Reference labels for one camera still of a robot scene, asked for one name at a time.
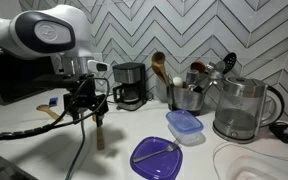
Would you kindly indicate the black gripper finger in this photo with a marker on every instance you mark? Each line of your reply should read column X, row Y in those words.
column 75, row 116
column 99, row 120

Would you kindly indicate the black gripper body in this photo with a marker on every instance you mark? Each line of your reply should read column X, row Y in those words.
column 84, row 97

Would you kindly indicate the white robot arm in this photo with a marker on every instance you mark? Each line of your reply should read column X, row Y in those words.
column 51, row 48

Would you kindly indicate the wooden spoon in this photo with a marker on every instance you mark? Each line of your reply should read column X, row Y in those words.
column 46, row 109

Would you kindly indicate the black slotted spoon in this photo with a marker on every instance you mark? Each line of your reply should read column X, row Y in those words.
column 229, row 61

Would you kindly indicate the blue small object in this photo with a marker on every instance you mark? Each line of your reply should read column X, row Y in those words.
column 53, row 101

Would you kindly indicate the wooden spatula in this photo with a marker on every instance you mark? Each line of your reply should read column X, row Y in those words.
column 99, row 136

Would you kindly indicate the black coffee maker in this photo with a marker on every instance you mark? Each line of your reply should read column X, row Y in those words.
column 130, row 95

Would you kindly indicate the purple square plate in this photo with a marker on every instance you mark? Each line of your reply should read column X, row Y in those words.
column 164, row 166

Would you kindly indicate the silver fork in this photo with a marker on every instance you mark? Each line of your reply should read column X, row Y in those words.
column 173, row 146

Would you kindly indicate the black microwave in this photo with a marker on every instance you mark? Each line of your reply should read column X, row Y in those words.
column 16, row 76

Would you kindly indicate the wooden spoons in holder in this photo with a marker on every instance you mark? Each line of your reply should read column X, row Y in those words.
column 158, row 66

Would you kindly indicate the metal utensil holder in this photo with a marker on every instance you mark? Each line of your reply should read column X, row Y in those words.
column 184, row 99

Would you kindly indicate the clear container with blue lid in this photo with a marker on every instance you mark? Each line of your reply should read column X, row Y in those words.
column 185, row 127

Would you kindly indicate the glass electric kettle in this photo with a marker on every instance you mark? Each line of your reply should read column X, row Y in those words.
column 246, row 105

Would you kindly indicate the clear plastic container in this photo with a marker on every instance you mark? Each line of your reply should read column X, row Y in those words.
column 252, row 168

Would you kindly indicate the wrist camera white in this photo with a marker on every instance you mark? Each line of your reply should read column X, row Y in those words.
column 97, row 66

